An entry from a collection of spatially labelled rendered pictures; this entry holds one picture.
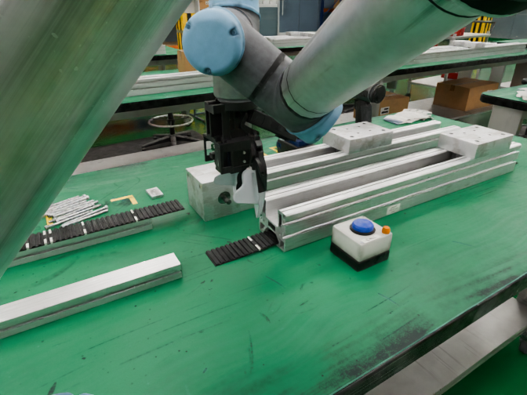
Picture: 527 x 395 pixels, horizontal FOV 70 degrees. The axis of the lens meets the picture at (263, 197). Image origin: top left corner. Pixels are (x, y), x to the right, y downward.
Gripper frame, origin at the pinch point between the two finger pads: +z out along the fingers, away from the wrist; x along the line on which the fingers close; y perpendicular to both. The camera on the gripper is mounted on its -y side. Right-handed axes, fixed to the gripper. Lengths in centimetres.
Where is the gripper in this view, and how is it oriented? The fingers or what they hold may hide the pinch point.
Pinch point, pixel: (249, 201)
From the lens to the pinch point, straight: 72.3
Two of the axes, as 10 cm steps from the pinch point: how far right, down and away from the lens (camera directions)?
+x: 5.1, 4.0, -7.7
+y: -8.6, 2.3, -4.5
